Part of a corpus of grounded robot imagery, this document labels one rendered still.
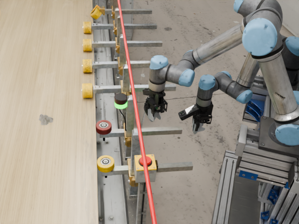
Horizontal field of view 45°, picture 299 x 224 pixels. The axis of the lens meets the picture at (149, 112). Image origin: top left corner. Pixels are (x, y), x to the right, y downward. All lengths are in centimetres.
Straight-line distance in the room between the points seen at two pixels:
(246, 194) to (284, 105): 122
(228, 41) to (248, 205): 131
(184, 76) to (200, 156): 157
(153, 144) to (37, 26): 129
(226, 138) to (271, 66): 191
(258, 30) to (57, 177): 101
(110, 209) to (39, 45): 123
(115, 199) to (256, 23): 110
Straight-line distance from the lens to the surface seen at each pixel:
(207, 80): 176
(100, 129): 184
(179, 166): 176
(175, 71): 154
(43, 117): 194
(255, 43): 133
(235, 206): 250
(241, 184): 263
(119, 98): 170
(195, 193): 277
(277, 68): 140
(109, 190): 195
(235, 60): 433
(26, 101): 208
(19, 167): 173
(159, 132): 192
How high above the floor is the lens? 216
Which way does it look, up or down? 40 degrees down
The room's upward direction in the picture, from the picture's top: 5 degrees clockwise
